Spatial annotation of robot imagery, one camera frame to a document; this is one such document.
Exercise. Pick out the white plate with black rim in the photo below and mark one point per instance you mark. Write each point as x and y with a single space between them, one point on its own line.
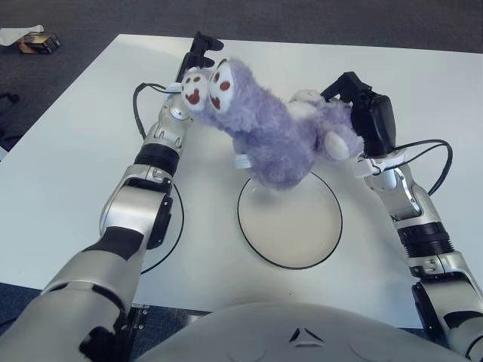
290 234

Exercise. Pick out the purple plush bunny doll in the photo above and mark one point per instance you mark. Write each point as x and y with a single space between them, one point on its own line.
271 143

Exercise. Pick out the black and orange box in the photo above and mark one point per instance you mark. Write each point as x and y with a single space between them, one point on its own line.
39 43

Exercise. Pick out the black table bracket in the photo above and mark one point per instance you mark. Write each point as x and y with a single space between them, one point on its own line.
139 316

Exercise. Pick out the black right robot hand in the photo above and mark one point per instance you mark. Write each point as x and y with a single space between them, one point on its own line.
377 120

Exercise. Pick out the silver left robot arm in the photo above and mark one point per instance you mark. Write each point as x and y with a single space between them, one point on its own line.
128 203

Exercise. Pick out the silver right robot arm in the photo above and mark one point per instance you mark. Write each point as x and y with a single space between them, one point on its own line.
415 203

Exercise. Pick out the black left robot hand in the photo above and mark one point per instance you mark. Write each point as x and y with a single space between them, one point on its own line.
198 56

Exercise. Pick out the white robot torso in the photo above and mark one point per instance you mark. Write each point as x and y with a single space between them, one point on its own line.
245 339

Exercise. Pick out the black chair base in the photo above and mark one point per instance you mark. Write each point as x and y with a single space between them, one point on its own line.
9 97

